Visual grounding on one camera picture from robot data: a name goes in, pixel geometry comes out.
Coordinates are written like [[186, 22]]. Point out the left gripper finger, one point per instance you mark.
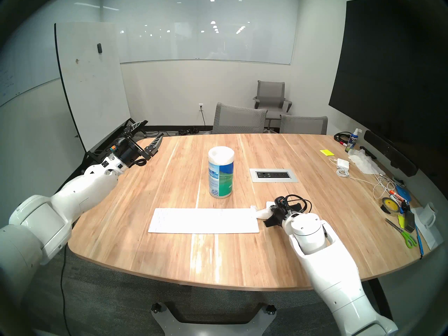
[[154, 148], [135, 126]]

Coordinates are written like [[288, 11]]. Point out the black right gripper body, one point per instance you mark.
[[280, 216]]

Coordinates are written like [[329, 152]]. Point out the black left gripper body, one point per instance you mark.
[[134, 151]]

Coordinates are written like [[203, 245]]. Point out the white disinfecting wipe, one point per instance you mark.
[[263, 211]]

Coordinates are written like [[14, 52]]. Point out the disinfecting wipes canister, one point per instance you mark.
[[221, 174]]

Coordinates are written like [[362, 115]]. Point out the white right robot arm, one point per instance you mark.
[[329, 268]]

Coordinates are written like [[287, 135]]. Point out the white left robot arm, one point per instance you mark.
[[80, 188]]

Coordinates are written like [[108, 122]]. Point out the grey table power outlet box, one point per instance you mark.
[[273, 175]]

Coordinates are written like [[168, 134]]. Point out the mobile whiteboard on stand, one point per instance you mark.
[[91, 86]]

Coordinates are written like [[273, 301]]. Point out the white keyboard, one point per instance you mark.
[[203, 220]]

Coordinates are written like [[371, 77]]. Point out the yellow sticky note pad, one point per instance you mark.
[[326, 152]]

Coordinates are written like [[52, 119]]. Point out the white power adapter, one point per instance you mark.
[[343, 163]]

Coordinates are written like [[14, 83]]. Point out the grey mesh office chair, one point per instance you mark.
[[302, 126], [238, 119]]

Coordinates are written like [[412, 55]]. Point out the crumpled white tissue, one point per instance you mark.
[[364, 162]]

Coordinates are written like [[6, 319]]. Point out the whiteboard cleaner spray bottle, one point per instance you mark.
[[352, 142]]

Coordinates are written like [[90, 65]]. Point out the black yellow tape roll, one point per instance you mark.
[[390, 205]]

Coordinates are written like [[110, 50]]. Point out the white marker with red cap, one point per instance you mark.
[[397, 195]]

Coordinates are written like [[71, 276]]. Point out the grey office chair with armrests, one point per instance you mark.
[[271, 93]]

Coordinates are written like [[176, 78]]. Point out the blue packet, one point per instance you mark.
[[403, 194]]

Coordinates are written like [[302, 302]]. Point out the black video sound bar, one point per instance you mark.
[[388, 151]]

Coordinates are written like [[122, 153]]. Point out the black felt eraser block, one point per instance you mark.
[[409, 221]]

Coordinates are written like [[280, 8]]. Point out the black table leg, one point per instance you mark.
[[383, 300]]

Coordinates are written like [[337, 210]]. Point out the blue pen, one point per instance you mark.
[[419, 240]]

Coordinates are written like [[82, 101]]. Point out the white mug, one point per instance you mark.
[[426, 214]]

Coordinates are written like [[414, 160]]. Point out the white paper sheet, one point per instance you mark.
[[429, 237]]

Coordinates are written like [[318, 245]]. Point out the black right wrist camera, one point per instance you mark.
[[281, 202]]

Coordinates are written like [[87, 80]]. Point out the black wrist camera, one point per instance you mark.
[[117, 145], [281, 202]]

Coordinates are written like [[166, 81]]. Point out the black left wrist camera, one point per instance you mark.
[[117, 145]]

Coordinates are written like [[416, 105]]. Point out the large glass wall board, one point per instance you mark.
[[210, 41]]

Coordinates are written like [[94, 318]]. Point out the side wall whiteboard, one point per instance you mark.
[[17, 72]]

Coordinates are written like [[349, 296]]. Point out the large black wall screen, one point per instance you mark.
[[385, 76]]

